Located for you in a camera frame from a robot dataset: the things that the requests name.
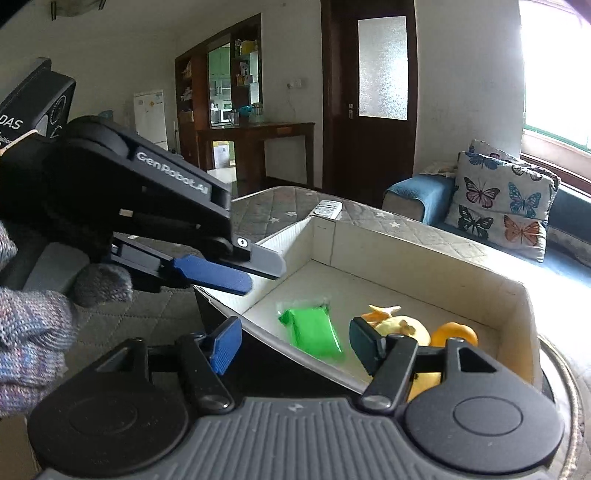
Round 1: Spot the dark round turntable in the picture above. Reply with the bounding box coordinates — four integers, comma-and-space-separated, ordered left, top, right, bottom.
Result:
538, 335, 591, 480

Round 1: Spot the white remote control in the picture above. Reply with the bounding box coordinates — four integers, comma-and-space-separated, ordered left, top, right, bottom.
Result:
310, 200, 345, 219

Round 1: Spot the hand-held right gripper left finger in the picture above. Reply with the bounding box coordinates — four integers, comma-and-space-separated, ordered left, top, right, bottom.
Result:
95, 316, 244, 414

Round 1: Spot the person's left hand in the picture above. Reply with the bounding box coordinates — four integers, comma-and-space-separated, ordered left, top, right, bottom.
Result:
0, 222, 134, 408

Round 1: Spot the dark wooden console table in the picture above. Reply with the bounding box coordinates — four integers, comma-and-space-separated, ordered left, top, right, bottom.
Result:
196, 122, 317, 191

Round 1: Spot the butterfly print pillow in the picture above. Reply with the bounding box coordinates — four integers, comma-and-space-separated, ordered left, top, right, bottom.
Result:
443, 140, 562, 264

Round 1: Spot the yellow plush chick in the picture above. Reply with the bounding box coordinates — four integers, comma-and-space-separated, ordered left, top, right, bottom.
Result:
361, 304, 445, 402

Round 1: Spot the cardboard box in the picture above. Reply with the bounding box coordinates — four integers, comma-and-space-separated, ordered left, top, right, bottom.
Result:
194, 215, 544, 394

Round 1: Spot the bright window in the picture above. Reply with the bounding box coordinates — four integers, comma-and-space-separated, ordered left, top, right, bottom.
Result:
518, 0, 591, 155

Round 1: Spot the dark wooden door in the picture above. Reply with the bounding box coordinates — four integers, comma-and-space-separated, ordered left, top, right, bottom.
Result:
320, 0, 419, 195

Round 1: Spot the blue sofa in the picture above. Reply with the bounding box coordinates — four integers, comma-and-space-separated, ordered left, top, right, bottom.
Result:
381, 173, 591, 280

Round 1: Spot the dark wooden cabinet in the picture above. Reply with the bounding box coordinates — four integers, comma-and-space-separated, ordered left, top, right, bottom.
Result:
174, 13, 265, 172

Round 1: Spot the green plastic toy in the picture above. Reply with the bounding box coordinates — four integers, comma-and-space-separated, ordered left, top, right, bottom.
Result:
276, 301, 345, 361

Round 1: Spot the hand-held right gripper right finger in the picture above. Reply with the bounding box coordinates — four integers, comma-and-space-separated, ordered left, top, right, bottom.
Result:
349, 317, 502, 412

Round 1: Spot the ceiling lamp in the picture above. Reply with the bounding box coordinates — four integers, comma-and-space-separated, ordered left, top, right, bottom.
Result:
50, 0, 108, 20

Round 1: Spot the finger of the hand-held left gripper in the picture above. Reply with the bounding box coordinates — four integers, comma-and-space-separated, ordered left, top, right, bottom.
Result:
112, 244, 253, 297
207, 236, 288, 281

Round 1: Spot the yellow plastic duck toy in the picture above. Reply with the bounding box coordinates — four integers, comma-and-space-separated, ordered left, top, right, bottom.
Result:
431, 323, 479, 350

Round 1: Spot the white refrigerator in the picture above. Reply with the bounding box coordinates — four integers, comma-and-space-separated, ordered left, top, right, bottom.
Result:
133, 89, 170, 151

